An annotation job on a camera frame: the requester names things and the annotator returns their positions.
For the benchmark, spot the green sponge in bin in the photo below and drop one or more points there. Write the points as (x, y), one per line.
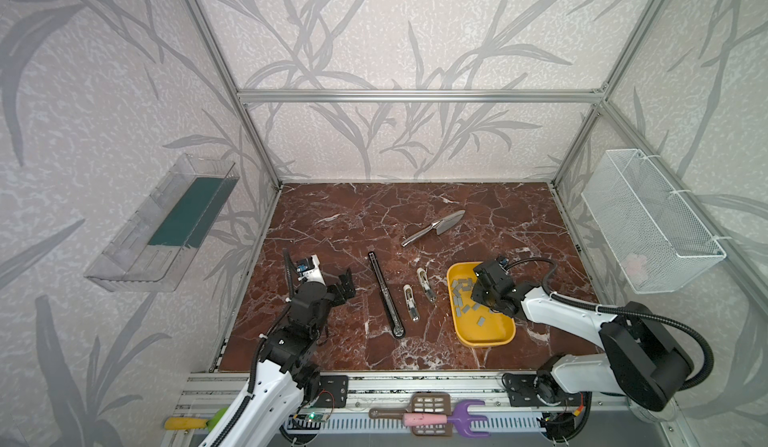
(193, 215)

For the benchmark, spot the green toy shovel yellow handle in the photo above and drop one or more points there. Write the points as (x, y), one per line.
(194, 423)

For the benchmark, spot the small beige stapler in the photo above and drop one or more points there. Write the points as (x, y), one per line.
(410, 303)
(425, 284)

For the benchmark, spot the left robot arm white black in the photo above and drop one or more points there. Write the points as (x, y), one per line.
(282, 378)

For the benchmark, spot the purple toy rake pink handle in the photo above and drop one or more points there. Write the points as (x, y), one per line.
(450, 419)

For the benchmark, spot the white wire mesh basket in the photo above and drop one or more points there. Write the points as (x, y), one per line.
(639, 211)

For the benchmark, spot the black stapler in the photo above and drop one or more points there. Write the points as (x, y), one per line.
(396, 325)

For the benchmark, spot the silver metal trowel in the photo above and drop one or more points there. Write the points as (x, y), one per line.
(439, 226)

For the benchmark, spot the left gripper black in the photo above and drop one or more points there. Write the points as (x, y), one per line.
(316, 285)

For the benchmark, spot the pink object in basket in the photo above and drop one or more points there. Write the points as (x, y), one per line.
(635, 268)

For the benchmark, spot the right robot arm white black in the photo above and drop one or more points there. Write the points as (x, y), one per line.
(645, 357)

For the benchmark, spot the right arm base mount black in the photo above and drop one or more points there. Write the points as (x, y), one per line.
(528, 390)

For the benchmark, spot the brown toy spatula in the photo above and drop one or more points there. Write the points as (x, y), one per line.
(429, 405)

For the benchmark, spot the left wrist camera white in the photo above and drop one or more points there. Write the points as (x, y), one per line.
(307, 267)

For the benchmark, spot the clear plastic wall bin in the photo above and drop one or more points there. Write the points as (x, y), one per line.
(128, 263)

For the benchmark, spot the yellow plastic tray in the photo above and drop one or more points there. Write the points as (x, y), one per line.
(475, 325)

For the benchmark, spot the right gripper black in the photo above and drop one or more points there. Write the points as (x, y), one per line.
(484, 279)

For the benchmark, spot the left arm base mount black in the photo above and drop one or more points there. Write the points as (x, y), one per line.
(327, 391)

